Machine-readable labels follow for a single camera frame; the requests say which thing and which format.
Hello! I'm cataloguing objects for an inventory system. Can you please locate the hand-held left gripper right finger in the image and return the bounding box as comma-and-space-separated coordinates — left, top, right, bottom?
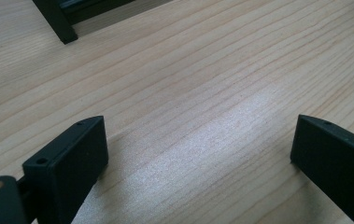
290, 114, 354, 224

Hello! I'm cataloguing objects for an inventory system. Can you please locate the black metal two-tier shelf rack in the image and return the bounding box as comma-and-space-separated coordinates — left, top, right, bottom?
32, 0, 174, 45

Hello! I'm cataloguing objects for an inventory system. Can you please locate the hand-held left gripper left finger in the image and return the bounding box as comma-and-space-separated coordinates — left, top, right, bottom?
21, 115, 110, 224

